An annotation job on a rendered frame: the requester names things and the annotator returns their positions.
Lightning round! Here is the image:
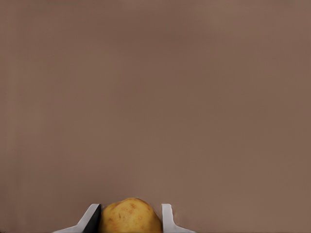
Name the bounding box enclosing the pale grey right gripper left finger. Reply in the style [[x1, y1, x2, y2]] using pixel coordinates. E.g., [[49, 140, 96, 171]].
[[52, 203, 102, 233]]

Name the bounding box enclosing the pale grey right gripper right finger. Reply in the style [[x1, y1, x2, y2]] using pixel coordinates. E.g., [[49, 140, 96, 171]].
[[161, 203, 196, 233]]

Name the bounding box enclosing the yellow potato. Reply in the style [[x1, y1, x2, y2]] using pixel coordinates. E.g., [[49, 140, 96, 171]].
[[98, 197, 163, 233]]

